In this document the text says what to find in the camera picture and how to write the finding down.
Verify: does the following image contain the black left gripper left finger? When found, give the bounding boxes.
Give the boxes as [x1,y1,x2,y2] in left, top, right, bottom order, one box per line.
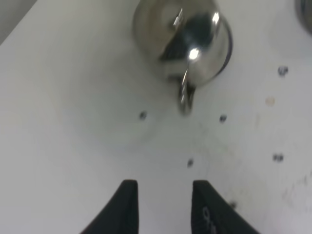
[82,180,139,234]

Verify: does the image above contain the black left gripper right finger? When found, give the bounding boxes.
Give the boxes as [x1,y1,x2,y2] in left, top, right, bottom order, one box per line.
[191,180,258,234]

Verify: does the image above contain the stainless steel teapot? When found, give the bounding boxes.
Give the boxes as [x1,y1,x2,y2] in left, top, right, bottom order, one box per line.
[132,0,228,115]

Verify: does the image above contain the steel teapot saucer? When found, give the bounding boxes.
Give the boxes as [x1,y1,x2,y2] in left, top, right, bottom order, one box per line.
[215,18,234,77]

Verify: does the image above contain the left steel cup saucer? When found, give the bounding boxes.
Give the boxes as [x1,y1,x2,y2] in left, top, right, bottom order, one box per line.
[294,0,312,35]

